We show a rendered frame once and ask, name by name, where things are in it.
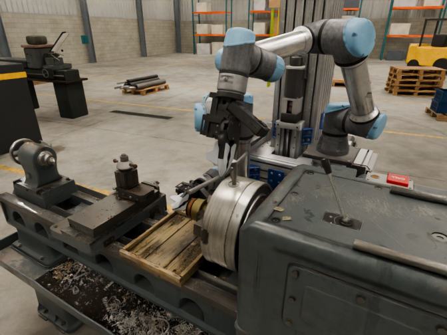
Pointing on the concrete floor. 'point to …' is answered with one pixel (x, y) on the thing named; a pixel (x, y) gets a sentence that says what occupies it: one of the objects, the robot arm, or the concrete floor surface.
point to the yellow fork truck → (439, 57)
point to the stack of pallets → (414, 80)
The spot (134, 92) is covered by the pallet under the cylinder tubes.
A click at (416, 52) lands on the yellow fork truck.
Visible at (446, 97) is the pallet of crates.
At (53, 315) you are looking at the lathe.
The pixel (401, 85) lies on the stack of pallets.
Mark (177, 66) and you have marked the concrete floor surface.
